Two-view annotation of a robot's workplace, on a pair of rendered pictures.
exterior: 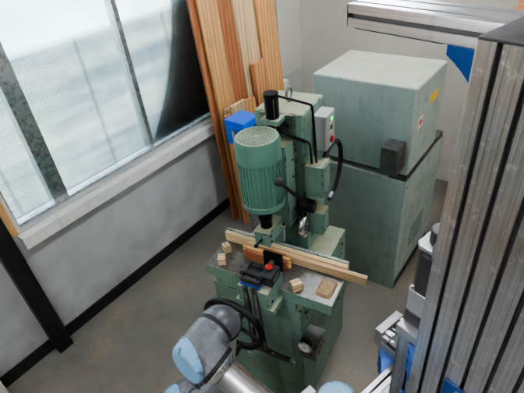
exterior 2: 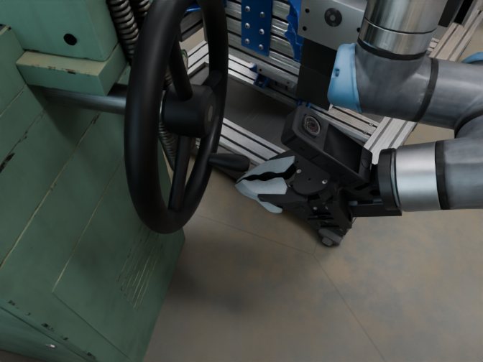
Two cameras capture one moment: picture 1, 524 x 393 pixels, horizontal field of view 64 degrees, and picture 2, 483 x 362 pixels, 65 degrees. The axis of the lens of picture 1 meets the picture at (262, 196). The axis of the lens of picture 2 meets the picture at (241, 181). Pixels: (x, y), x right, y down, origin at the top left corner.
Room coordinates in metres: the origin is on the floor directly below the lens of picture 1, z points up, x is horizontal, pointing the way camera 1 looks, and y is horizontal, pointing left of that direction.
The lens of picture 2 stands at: (1.15, 0.50, 1.12)
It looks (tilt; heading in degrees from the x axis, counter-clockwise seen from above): 54 degrees down; 251
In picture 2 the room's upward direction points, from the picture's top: straight up
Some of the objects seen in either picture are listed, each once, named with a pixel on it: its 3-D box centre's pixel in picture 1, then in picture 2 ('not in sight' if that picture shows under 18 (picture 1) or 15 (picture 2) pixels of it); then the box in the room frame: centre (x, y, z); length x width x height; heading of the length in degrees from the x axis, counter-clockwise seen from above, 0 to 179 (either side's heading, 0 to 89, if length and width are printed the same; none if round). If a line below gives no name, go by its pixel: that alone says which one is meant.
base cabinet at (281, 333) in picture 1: (287, 313); (19, 226); (1.49, -0.07, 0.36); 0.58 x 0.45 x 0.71; 148
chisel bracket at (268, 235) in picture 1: (270, 231); not in sight; (1.40, -0.02, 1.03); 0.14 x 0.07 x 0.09; 148
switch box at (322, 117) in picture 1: (323, 129); not in sight; (1.58, -0.29, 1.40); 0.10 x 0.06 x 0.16; 148
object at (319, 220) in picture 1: (316, 218); not in sight; (1.46, -0.24, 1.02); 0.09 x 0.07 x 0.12; 58
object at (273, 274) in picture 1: (260, 274); not in sight; (1.19, 0.04, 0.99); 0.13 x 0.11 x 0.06; 58
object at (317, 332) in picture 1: (313, 342); not in sight; (1.13, -0.15, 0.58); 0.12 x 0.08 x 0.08; 148
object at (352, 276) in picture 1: (303, 261); not in sight; (1.30, -0.15, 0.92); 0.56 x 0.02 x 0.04; 58
